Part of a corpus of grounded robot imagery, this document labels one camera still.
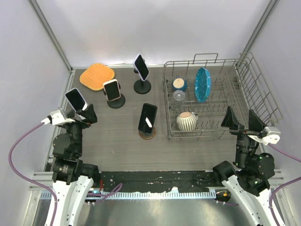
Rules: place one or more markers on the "blue mug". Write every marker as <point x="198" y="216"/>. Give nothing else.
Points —
<point x="179" y="84"/>

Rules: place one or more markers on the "black round base stand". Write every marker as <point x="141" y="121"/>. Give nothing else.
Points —
<point x="117" y="103"/>

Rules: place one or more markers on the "grey wire dish rack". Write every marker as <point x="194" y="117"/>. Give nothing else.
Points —
<point x="236" y="82"/>

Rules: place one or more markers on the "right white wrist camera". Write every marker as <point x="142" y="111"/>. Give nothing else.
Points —
<point x="269" y="135"/>

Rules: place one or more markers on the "clear glass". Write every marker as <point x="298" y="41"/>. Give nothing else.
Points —
<point x="177" y="100"/>

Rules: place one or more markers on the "striped ceramic mug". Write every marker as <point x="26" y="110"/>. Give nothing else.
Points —
<point x="187" y="121"/>

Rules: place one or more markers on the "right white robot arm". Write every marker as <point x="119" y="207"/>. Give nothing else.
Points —
<point x="247" y="178"/>

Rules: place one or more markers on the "orange woven mat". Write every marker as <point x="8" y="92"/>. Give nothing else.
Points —
<point x="95" y="76"/>

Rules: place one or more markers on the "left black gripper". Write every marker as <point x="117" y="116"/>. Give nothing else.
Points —
<point x="90" y="117"/>

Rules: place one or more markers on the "grey stand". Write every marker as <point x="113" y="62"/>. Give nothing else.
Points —
<point x="148" y="136"/>

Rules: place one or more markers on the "teal speckled plate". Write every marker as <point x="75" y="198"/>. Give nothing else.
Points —
<point x="202" y="85"/>

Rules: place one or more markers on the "black phone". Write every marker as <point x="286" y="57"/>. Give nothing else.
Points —
<point x="147" y="118"/>

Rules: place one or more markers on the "black tall pole stand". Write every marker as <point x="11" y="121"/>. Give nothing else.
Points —
<point x="142" y="87"/>

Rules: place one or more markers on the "lavender case phone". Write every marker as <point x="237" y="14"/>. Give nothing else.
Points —
<point x="75" y="99"/>

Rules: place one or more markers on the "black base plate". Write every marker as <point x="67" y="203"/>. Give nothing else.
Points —
<point x="155" y="181"/>

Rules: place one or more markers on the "white cable duct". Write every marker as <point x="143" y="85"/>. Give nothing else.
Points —
<point x="174" y="194"/>

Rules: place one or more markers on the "white case phone on pole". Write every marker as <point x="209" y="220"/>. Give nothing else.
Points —
<point x="141" y="67"/>

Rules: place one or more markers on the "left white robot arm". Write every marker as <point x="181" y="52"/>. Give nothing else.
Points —
<point x="72" y="178"/>

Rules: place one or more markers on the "pink case phone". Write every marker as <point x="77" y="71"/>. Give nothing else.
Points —
<point x="112" y="90"/>

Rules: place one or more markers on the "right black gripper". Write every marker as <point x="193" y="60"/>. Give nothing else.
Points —
<point x="255" y="124"/>

